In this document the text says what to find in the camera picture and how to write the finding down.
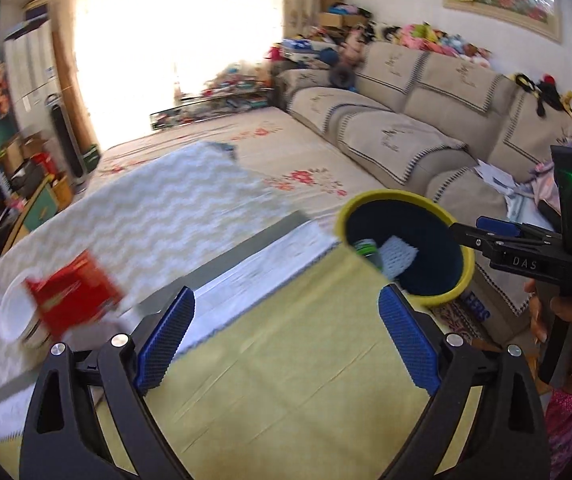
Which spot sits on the pink plush bear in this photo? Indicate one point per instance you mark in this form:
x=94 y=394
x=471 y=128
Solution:
x=351 y=47

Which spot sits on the red snack packet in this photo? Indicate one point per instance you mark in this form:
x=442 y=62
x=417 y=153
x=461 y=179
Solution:
x=76 y=295

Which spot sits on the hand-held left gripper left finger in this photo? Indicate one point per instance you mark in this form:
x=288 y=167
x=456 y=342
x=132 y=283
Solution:
x=166 y=340

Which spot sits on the black plush toy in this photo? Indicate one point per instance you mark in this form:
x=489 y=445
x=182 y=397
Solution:
x=545 y=90

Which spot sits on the green-capped bottle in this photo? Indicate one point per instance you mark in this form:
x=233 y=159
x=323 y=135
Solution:
x=365 y=249

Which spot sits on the pile of books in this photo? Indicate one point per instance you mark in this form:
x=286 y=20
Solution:
x=236 y=85

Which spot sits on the sheer window curtain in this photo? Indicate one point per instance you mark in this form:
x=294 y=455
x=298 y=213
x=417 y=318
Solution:
x=141 y=60

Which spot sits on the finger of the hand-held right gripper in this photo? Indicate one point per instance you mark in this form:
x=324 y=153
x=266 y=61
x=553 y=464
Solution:
x=473 y=240
x=498 y=226

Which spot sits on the loose white papers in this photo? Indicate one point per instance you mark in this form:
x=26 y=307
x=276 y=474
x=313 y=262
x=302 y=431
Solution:
x=490 y=172

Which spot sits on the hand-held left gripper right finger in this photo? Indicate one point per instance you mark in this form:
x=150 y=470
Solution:
x=408 y=340

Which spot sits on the floral bedsheet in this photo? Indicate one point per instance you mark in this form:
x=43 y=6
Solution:
x=291 y=135

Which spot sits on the beige zigzag patterned cloth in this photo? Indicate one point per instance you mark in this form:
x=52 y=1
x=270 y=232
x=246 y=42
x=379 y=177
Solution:
x=166 y=200

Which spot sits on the beige sofa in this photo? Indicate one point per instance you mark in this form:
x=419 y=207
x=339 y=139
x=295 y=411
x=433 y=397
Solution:
x=440 y=75

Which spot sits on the grey neck pillow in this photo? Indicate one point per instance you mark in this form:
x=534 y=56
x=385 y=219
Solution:
x=342 y=79

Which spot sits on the pink backpack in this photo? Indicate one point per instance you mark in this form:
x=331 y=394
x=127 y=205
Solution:
x=545 y=185

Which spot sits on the yellow checked cloth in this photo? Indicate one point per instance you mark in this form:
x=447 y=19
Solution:
x=291 y=360

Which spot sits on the green board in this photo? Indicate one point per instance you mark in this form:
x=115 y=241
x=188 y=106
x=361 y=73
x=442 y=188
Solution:
x=41 y=205

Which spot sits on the row of plush toys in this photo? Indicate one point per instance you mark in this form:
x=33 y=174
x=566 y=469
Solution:
x=425 y=37

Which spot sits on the white tower fan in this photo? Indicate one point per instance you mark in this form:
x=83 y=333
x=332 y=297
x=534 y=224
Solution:
x=63 y=135

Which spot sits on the yellow trash bin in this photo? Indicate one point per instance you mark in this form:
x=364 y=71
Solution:
x=395 y=196

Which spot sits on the white cabinet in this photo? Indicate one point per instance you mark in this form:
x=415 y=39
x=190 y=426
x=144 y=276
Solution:
x=31 y=60

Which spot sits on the white round lid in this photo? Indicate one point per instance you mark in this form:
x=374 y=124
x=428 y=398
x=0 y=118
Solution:
x=13 y=310

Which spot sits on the blue starred box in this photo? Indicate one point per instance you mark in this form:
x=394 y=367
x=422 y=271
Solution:
x=298 y=49

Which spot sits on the printed cardboard sheet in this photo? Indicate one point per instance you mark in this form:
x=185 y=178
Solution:
x=475 y=307

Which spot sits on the red box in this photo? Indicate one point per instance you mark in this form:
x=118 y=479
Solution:
x=45 y=162

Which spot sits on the glass table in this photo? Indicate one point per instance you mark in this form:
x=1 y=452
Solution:
x=191 y=115

